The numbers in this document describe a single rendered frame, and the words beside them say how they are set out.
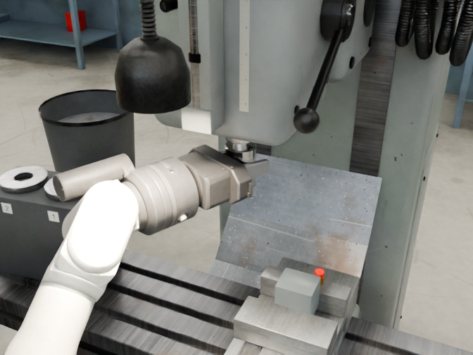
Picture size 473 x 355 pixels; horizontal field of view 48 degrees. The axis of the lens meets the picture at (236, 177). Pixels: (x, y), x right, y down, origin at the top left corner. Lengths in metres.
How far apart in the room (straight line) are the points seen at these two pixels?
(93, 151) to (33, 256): 1.59
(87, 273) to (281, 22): 0.34
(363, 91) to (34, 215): 0.67
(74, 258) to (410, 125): 0.72
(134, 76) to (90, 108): 2.57
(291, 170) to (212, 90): 0.59
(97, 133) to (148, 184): 1.97
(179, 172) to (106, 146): 1.99
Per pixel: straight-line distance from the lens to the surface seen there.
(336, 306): 0.91
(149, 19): 0.51
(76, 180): 0.67
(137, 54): 0.50
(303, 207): 1.18
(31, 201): 1.04
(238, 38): 0.62
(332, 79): 0.81
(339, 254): 1.16
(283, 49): 0.61
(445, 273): 2.72
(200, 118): 0.63
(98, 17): 6.32
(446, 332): 2.42
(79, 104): 3.05
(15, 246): 1.13
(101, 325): 1.02
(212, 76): 0.61
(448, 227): 3.07
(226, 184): 0.72
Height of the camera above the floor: 1.60
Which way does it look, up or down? 29 degrees down
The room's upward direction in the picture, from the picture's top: straight up
